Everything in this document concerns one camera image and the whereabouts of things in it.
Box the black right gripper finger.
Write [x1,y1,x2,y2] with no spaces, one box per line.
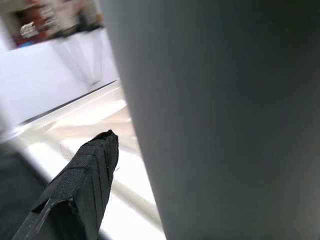
[11,129,120,240]

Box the white threaded table leg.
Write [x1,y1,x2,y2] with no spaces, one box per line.
[98,0,320,240]

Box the white plastic table top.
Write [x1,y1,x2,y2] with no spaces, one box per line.
[21,117,166,240]

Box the black tablecloth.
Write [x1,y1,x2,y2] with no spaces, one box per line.
[0,143,55,240]

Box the black shelf clutter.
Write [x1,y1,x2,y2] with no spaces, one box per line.
[7,0,105,50]

